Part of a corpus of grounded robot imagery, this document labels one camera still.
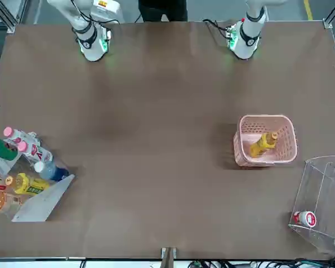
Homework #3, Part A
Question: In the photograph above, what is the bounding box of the grey metal frame post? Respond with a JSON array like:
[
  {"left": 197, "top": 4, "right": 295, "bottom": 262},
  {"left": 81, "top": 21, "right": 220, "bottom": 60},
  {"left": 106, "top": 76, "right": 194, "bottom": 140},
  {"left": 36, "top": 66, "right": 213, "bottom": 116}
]
[{"left": 160, "top": 247, "right": 179, "bottom": 268}]

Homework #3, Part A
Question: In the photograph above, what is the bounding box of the pink cap white bottle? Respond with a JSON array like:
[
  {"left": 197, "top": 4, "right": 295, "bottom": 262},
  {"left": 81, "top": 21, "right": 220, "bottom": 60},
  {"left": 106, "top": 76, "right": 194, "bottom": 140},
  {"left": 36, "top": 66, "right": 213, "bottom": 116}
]
[
  {"left": 3, "top": 127, "right": 41, "bottom": 149},
  {"left": 17, "top": 141, "right": 54, "bottom": 165}
]

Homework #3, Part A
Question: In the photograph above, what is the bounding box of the yellow drink bottle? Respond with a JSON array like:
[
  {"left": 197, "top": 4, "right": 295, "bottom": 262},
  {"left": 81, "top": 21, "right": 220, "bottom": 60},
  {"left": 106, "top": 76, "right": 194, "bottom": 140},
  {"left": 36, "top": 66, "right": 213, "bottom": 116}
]
[
  {"left": 250, "top": 132, "right": 279, "bottom": 157},
  {"left": 4, "top": 173, "right": 50, "bottom": 195}
]

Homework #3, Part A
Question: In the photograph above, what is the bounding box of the person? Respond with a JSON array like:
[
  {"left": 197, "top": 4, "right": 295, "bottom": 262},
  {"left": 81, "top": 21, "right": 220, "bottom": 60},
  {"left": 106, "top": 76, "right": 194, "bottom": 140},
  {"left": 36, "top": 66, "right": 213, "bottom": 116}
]
[{"left": 138, "top": 0, "right": 188, "bottom": 22}]

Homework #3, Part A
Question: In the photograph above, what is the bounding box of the aluminium frame bar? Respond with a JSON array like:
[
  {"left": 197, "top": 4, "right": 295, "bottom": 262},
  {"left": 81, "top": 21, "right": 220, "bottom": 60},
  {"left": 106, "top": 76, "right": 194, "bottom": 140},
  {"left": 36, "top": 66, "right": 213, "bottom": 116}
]
[
  {"left": 323, "top": 0, "right": 335, "bottom": 29},
  {"left": 0, "top": 0, "right": 26, "bottom": 33}
]

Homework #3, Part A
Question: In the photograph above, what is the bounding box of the white box with warning label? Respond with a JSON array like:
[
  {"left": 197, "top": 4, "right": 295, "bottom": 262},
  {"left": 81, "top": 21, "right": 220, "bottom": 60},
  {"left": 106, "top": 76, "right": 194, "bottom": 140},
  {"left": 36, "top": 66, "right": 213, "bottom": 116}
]
[{"left": 90, "top": 0, "right": 126, "bottom": 25}]

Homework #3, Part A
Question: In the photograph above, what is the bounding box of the water bottle white cap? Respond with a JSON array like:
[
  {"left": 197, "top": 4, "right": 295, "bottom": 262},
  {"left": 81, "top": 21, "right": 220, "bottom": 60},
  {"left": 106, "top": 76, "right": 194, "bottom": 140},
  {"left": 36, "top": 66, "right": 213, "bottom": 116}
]
[{"left": 33, "top": 161, "right": 70, "bottom": 181}]

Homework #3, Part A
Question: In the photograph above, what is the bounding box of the clear curved acrylic shelf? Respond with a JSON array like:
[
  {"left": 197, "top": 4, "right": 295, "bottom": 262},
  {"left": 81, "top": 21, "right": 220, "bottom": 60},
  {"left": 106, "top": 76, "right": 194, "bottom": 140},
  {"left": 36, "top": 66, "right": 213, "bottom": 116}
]
[{"left": 288, "top": 155, "right": 335, "bottom": 252}]

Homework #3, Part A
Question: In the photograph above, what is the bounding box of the small red white bottle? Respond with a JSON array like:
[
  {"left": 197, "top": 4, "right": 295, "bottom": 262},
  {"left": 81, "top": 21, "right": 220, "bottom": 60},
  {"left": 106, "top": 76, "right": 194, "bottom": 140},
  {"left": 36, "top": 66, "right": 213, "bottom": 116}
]
[{"left": 293, "top": 210, "right": 317, "bottom": 227}]

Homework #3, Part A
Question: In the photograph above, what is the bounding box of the green bottle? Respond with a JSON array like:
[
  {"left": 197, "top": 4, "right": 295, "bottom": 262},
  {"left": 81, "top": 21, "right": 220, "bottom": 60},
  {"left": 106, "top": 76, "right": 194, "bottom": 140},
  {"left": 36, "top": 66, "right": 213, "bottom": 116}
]
[{"left": 0, "top": 137, "right": 19, "bottom": 161}]

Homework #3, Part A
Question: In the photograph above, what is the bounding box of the black arm base cable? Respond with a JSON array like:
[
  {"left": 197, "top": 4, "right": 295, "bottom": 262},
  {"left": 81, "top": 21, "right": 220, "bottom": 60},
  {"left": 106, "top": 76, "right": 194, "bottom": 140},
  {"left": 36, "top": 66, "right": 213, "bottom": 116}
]
[
  {"left": 69, "top": 0, "right": 121, "bottom": 28},
  {"left": 203, "top": 18, "right": 230, "bottom": 39}
]

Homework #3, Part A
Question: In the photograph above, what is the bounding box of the pink plastic basket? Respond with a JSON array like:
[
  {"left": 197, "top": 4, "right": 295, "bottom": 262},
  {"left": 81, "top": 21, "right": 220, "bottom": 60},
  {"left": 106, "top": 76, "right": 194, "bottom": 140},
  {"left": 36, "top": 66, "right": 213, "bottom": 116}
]
[{"left": 233, "top": 114, "right": 298, "bottom": 168}]

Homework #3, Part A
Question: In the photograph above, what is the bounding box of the clear acrylic drinks tray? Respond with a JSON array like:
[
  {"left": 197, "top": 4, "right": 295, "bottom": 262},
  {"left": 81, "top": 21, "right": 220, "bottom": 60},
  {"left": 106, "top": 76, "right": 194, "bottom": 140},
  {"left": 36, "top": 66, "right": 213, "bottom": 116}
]
[{"left": 0, "top": 131, "right": 76, "bottom": 223}]

